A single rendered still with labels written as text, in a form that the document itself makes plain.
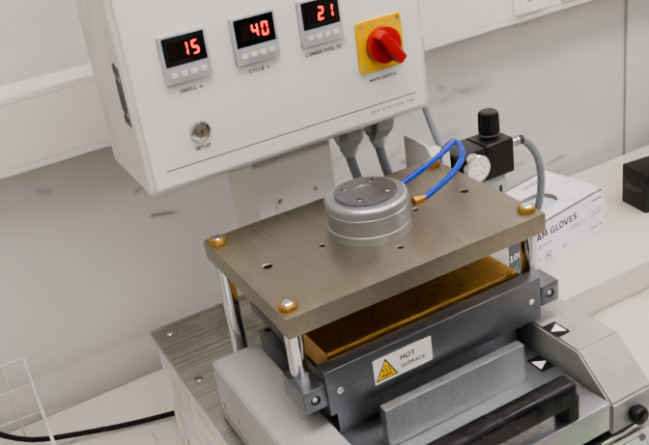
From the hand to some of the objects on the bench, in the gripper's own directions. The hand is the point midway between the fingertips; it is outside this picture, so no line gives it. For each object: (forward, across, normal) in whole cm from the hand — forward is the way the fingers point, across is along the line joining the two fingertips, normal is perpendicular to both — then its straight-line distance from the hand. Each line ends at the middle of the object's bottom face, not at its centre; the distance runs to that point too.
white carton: (+41, -31, -43) cm, 67 cm away
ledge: (+44, -55, -41) cm, 82 cm away
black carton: (+40, -56, -42) cm, 81 cm away
